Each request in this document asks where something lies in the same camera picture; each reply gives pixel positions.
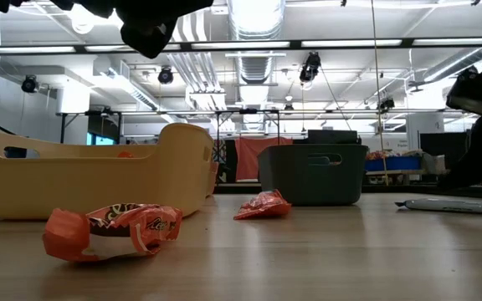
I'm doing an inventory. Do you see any black ceiling-mounted camera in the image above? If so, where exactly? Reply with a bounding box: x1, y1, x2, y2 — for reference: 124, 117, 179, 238
298, 50, 323, 84
20, 74, 41, 94
156, 65, 175, 86
377, 96, 396, 112

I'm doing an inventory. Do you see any dark grey plastic basket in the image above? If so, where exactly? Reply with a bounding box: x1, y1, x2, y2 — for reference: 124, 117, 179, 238
257, 144, 370, 207

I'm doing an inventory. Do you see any black overhead light bar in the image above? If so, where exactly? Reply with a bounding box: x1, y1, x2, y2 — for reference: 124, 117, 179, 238
0, 36, 482, 55

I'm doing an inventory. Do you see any yellow plastic basket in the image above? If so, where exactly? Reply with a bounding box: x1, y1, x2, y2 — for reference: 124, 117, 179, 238
0, 122, 216, 222

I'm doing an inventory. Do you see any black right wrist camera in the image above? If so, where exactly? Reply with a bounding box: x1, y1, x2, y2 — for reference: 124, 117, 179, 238
445, 49, 482, 116

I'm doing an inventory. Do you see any thin hanging rope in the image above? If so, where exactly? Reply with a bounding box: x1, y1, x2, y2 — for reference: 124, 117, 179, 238
369, 0, 389, 185

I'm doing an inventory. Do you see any silver ventilation duct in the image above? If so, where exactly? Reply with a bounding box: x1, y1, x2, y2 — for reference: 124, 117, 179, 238
226, 0, 287, 84

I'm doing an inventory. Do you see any black partition panel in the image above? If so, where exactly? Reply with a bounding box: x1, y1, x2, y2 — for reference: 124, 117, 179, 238
418, 131, 470, 185

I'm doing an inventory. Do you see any blue storage bin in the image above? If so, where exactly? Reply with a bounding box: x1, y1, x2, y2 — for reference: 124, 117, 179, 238
364, 155, 424, 173

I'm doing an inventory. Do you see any black monitor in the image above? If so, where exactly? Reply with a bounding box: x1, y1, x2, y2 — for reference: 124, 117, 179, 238
306, 129, 360, 146

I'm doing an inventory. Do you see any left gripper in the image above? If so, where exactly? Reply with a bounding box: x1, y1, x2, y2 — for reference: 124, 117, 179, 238
112, 0, 216, 60

